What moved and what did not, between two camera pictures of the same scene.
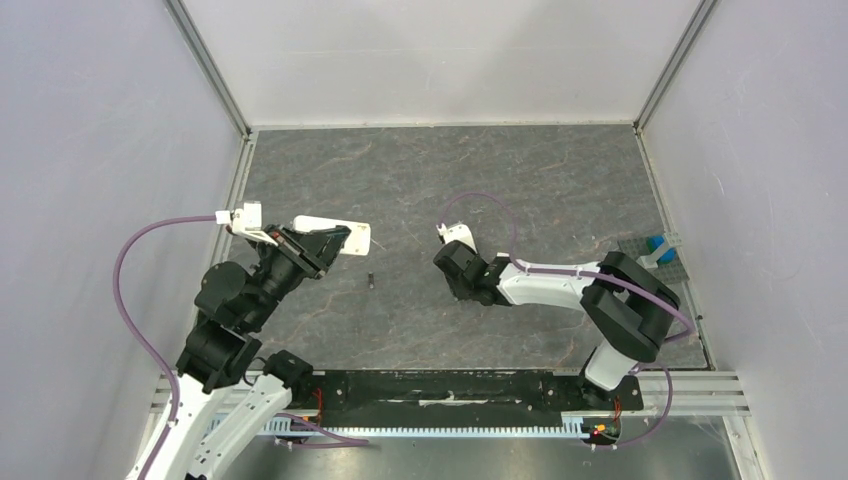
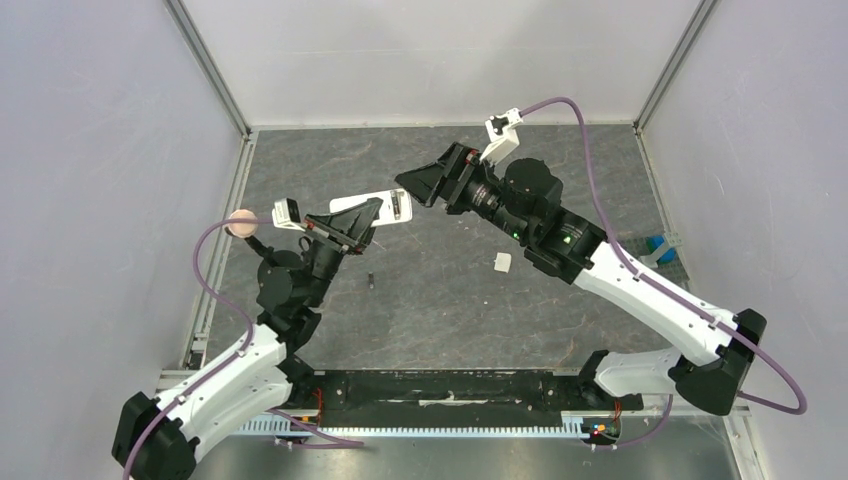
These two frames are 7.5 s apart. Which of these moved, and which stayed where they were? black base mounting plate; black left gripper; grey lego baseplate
Moved: black left gripper
Stayed: grey lego baseplate; black base mounting plate
